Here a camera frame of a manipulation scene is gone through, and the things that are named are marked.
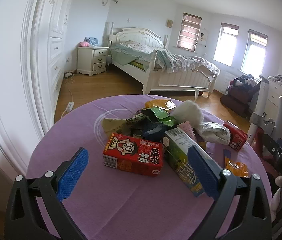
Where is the floral quilt bedding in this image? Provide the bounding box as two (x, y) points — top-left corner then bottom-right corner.
(110, 40), (220, 75)

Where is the dark red armchair with clothes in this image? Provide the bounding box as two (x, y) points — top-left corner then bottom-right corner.
(220, 74), (260, 118)

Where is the left window with blind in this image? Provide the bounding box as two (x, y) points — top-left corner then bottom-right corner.
(177, 12), (202, 52)

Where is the white bed frame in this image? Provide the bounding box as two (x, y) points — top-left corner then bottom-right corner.
(108, 27), (218, 94)

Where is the white tissue paper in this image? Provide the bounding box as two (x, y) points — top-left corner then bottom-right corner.
(196, 122), (231, 145)

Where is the white wardrobe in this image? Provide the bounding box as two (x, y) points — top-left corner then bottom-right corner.
(0, 0), (72, 179)

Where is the white fluffy ball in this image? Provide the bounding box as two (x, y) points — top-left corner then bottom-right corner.
(172, 100), (203, 127)

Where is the beige triangular wrapper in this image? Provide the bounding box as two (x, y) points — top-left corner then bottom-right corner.
(101, 118), (131, 138)

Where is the right window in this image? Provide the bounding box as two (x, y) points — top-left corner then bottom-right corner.
(240, 29), (268, 80)

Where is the green white drink carton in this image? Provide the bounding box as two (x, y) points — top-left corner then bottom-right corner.
(162, 127), (213, 197)

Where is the red milk carton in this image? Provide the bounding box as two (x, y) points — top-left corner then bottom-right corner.
(223, 121), (248, 152)
(102, 133), (163, 177)

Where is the white power strip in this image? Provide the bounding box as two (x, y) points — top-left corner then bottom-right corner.
(65, 101), (74, 112)

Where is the pink grey desk chair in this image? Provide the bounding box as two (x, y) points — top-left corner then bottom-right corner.
(248, 77), (282, 158)

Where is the red milk carton front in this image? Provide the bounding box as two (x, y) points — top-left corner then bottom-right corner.
(102, 133), (163, 177)

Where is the green snack wrapper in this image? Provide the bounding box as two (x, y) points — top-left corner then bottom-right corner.
(141, 106), (177, 128)

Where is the pink hair roller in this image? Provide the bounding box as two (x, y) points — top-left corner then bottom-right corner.
(178, 121), (197, 142)

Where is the pink plush toy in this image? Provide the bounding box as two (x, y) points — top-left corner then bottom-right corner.
(79, 41), (91, 47)

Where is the purple round tablecloth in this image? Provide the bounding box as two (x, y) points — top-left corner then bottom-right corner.
(25, 94), (273, 240)

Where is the white dresser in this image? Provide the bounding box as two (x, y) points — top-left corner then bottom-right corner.
(264, 77), (282, 120)

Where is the orange candy wrapper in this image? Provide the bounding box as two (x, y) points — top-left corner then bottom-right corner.
(225, 157), (249, 178)

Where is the right white gloved hand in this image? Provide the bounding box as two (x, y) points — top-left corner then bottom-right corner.
(270, 176), (282, 222)

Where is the yellow snack bag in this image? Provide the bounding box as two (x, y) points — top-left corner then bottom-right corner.
(145, 99), (176, 111)

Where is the middle window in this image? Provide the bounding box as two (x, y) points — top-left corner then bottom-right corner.
(213, 22), (239, 67)

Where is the dark blue wrapper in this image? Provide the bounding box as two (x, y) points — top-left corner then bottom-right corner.
(131, 123), (173, 142)

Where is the white nightstand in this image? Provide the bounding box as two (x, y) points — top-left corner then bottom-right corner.
(76, 47), (110, 76)

